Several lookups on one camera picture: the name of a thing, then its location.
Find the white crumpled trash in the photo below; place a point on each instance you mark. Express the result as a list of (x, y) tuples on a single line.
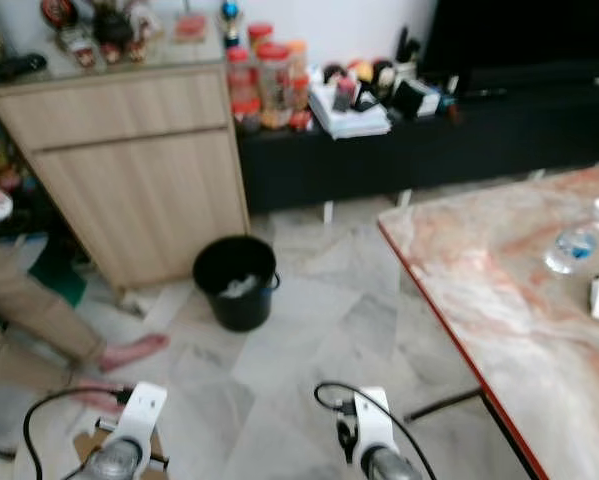
[(239, 287)]

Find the person in khaki trousers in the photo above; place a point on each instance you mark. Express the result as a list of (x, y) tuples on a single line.
[(29, 300)]

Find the marble table with red edge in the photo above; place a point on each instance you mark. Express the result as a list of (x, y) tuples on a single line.
[(519, 320)]

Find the brown cardboard piece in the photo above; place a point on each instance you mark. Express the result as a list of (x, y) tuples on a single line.
[(89, 445)]

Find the green floor item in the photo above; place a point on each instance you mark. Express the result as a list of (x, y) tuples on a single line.
[(59, 272)]

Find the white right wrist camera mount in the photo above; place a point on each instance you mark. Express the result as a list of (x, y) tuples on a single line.
[(372, 420)]

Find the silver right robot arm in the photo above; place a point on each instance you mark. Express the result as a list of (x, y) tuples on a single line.
[(389, 468)]

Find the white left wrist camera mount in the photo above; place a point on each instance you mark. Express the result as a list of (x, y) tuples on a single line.
[(142, 410)]

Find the red lid snack jar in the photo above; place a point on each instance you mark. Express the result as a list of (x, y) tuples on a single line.
[(274, 83)]

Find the black plastic rubbish bin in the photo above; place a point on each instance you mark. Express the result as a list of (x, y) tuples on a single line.
[(239, 308)]

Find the black low tv console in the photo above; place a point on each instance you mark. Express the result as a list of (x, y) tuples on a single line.
[(419, 155)]

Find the clear plastic water bottle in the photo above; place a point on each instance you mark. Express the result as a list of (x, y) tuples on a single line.
[(571, 246)]

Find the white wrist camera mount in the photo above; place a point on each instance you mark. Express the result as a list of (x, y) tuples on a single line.
[(372, 420), (142, 410)]

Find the black metal table frame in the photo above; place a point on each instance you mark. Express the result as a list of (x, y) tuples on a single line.
[(504, 425)]

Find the stack of white papers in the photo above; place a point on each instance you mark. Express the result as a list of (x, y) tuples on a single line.
[(349, 118)]

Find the black device on cabinet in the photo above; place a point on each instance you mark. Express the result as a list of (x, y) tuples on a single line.
[(21, 67)]

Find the light wooden cabinet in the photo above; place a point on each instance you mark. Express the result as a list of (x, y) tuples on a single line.
[(139, 190)]

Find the black television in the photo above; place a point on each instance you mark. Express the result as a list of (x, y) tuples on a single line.
[(529, 35)]

